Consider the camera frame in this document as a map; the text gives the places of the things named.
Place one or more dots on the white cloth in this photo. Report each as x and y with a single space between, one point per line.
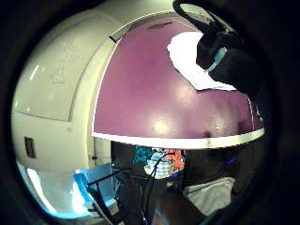
184 56

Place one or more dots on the pile of colourful clothes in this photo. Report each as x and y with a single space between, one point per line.
162 162

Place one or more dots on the the person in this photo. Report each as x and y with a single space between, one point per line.
209 193

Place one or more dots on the blue board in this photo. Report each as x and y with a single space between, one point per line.
93 184

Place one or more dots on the brown wall plate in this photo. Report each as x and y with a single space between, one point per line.
30 146

